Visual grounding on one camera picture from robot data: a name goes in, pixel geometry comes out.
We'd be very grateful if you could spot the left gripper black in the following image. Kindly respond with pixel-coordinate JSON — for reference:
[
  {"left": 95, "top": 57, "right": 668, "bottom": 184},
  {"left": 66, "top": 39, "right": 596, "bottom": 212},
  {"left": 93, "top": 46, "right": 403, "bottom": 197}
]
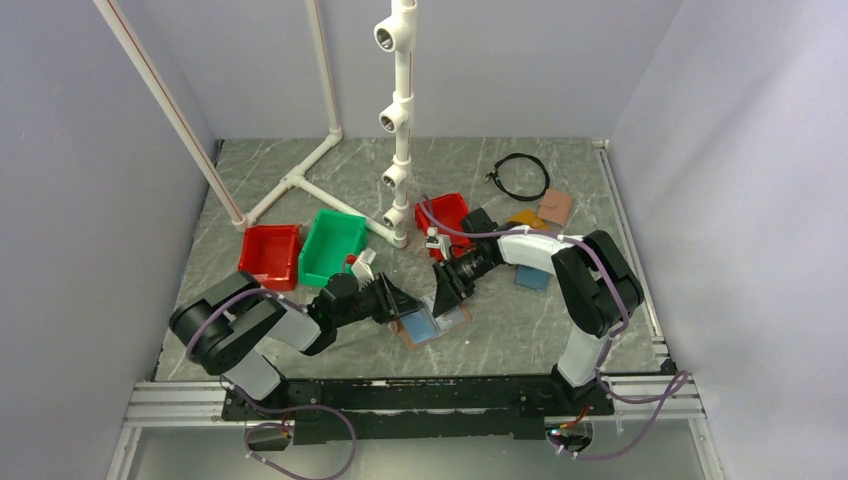
[{"left": 334, "top": 271, "right": 424, "bottom": 329}]

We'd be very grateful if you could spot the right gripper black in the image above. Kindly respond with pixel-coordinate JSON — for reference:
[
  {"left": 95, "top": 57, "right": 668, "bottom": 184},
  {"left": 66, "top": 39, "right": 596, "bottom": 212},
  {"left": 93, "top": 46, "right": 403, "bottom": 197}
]
[{"left": 432, "top": 250, "right": 498, "bottom": 318}]

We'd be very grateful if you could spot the brown card holder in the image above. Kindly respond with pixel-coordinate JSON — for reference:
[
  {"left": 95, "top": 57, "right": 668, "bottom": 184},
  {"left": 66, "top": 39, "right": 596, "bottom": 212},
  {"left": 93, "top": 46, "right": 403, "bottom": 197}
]
[{"left": 388, "top": 303, "right": 473, "bottom": 350}]

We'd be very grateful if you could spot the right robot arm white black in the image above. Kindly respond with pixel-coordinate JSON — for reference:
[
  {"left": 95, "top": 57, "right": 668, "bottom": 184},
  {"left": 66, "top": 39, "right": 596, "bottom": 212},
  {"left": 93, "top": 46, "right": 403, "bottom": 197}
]
[{"left": 432, "top": 208, "right": 645, "bottom": 415}]

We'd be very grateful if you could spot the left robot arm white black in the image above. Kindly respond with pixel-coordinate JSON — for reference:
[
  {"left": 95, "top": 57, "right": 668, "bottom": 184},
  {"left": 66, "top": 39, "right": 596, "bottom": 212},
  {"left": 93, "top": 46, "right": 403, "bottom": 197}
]
[{"left": 168, "top": 271, "right": 424, "bottom": 420}]

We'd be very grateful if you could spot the blue card holder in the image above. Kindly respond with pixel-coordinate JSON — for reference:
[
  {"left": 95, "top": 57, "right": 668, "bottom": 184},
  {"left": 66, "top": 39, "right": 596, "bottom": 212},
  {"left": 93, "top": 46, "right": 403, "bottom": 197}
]
[{"left": 514, "top": 265, "right": 551, "bottom": 292}]

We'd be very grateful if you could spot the orange card holder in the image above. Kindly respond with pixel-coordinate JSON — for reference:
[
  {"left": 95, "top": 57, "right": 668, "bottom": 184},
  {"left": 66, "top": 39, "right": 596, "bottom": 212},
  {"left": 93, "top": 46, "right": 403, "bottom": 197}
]
[{"left": 508, "top": 209, "right": 549, "bottom": 230}]

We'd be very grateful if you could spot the pink card holder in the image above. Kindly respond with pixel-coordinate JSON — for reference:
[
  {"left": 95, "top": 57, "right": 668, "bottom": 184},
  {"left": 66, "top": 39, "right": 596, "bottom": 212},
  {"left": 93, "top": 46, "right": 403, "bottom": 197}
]
[{"left": 537, "top": 188, "right": 574, "bottom": 227}]

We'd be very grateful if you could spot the red bin right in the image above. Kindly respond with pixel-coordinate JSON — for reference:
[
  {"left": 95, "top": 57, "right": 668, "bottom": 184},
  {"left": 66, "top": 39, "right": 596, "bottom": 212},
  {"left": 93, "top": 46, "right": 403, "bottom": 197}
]
[{"left": 414, "top": 192, "right": 471, "bottom": 256}]

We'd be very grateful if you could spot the red bin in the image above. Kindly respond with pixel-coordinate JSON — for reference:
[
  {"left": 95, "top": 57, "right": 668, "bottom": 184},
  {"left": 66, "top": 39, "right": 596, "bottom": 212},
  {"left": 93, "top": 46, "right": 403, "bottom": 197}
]
[
  {"left": 238, "top": 225, "right": 302, "bottom": 292},
  {"left": 414, "top": 192, "right": 471, "bottom": 256}
]

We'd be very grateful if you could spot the green bin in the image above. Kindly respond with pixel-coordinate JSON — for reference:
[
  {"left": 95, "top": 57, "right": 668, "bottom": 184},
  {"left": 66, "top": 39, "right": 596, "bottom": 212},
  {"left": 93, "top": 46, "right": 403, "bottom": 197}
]
[{"left": 298, "top": 209, "right": 367, "bottom": 287}]

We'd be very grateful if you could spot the red bin left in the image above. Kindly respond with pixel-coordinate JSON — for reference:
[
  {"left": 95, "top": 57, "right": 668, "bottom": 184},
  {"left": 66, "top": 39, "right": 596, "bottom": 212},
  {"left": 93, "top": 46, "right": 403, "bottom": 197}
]
[{"left": 238, "top": 225, "right": 302, "bottom": 292}]

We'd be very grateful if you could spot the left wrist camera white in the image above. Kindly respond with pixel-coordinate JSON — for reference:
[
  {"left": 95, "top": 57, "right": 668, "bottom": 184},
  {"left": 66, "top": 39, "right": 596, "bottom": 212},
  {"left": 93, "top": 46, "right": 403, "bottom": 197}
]
[{"left": 345, "top": 248, "right": 376, "bottom": 284}]

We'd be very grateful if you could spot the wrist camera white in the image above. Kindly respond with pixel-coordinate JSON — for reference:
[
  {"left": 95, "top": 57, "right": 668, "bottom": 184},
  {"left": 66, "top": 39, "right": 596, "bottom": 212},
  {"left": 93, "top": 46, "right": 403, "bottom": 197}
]
[
  {"left": 345, "top": 248, "right": 376, "bottom": 284},
  {"left": 425, "top": 227, "right": 452, "bottom": 261}
]

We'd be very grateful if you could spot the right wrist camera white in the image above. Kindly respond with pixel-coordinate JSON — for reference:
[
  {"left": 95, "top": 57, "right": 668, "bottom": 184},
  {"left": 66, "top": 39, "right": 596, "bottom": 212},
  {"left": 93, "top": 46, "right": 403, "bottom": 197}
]
[{"left": 425, "top": 227, "right": 452, "bottom": 261}]

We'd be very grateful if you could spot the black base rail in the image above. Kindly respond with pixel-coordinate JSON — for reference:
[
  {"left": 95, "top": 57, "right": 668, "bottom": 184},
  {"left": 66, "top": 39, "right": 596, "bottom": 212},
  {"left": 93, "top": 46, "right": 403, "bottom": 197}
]
[{"left": 222, "top": 374, "right": 615, "bottom": 445}]

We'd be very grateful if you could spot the black cable loop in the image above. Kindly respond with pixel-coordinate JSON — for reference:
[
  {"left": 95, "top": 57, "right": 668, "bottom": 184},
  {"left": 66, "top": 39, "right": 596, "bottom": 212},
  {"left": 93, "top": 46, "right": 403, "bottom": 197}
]
[{"left": 484, "top": 152, "right": 552, "bottom": 203}]

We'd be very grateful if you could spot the white pvc pipe frame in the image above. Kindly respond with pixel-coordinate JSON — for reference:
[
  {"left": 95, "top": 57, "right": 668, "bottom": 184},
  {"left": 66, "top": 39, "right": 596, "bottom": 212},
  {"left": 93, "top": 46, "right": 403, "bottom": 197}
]
[{"left": 94, "top": 1, "right": 365, "bottom": 232}]

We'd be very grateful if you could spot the aluminium frame rail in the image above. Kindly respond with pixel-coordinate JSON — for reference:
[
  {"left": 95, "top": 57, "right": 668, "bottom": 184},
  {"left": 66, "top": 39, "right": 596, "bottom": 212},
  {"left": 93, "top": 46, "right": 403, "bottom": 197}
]
[{"left": 107, "top": 374, "right": 727, "bottom": 479}]

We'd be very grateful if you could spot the white pvc fitting post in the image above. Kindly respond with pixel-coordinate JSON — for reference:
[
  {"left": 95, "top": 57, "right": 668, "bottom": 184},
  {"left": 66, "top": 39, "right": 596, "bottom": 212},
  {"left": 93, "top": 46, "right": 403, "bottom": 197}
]
[{"left": 373, "top": 1, "right": 418, "bottom": 247}]

